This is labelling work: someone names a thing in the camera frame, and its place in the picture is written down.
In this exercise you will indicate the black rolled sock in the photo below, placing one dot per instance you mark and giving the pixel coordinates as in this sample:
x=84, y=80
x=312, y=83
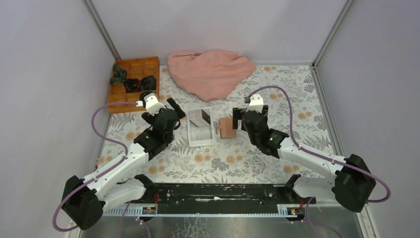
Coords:
x=132, y=85
x=148, y=83

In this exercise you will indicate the pink cloth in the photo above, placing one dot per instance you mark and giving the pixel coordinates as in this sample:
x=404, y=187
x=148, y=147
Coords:
x=211, y=75

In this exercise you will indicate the green patterned rolled sock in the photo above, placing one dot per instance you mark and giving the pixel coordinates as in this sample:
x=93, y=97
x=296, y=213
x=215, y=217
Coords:
x=119, y=75

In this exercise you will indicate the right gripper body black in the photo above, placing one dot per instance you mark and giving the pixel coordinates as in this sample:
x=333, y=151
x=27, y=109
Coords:
x=264, y=113

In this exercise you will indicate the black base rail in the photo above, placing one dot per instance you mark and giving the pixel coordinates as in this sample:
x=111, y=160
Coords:
x=221, y=199

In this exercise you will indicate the floral table mat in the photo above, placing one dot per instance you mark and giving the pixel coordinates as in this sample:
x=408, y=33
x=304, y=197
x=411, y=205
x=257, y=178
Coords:
x=294, y=107

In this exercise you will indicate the black rolled sock left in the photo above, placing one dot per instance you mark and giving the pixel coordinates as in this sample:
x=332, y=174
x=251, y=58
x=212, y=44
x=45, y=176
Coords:
x=132, y=85

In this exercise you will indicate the white translucent card box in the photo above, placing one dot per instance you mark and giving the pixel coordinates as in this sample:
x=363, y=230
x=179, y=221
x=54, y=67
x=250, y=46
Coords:
x=201, y=136

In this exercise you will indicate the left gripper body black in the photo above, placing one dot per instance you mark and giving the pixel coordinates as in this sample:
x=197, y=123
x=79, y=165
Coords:
x=150, y=119

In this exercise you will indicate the black credit card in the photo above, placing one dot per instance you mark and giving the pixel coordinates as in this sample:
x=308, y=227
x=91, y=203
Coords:
x=206, y=116

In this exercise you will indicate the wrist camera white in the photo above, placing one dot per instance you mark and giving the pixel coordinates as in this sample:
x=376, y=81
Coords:
x=256, y=104
x=150, y=102

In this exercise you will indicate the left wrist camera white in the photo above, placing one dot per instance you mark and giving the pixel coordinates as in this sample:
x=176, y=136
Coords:
x=150, y=102

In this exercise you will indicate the black rolled sock right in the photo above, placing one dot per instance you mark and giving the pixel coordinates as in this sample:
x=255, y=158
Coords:
x=148, y=83

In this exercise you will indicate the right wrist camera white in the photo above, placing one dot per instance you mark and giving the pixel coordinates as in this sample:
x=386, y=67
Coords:
x=256, y=104

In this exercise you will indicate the brown leather card holder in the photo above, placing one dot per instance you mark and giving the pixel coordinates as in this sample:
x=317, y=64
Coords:
x=224, y=129

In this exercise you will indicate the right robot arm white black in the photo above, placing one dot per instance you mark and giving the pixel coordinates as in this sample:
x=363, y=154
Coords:
x=345, y=180

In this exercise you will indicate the wooden compartment tray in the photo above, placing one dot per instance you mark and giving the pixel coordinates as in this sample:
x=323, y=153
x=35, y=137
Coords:
x=132, y=77

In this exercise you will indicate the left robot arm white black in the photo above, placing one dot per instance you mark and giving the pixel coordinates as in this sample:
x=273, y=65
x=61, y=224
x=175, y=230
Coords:
x=85, y=199

